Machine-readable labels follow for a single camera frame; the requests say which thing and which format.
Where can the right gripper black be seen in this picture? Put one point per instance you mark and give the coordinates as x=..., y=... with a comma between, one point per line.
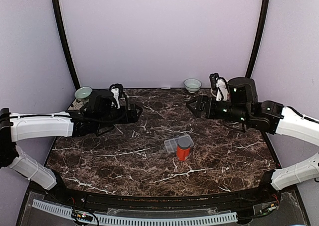
x=202, y=104

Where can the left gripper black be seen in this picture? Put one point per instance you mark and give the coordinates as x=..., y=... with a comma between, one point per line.
x=134, y=117

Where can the clear plastic pill organizer box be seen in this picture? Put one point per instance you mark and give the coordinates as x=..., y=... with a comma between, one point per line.
x=171, y=144

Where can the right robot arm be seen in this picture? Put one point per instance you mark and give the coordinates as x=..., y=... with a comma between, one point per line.
x=239, y=103

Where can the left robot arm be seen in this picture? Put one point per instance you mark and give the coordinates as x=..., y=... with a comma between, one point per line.
x=102, y=109

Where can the white ceramic bowl back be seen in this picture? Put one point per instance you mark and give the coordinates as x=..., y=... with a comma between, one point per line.
x=192, y=85

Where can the red pill bottle grey cap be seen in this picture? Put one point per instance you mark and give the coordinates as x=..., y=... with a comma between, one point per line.
x=183, y=149

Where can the green ceramic bowl left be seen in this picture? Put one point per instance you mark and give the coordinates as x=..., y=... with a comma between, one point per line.
x=82, y=94

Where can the patterned coaster mat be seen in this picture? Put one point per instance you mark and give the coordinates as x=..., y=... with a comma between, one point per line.
x=77, y=105

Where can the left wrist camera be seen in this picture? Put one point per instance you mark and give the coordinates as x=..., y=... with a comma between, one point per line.
x=117, y=90

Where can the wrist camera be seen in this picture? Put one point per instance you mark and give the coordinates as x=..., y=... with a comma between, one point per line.
x=117, y=90
x=219, y=87

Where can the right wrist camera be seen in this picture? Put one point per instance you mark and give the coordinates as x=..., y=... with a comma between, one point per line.
x=219, y=87

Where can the black front rail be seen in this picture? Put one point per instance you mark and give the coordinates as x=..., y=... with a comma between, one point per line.
x=92, y=198

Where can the white slotted cable duct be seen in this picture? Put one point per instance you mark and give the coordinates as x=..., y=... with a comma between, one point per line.
x=126, y=218

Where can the right black corner post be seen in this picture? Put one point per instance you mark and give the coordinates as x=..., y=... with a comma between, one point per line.
x=258, y=38

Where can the black corner post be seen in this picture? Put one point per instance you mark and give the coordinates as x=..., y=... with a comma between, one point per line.
x=258, y=38
x=64, y=43

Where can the left black corner post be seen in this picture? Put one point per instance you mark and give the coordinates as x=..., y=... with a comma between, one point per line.
x=64, y=43

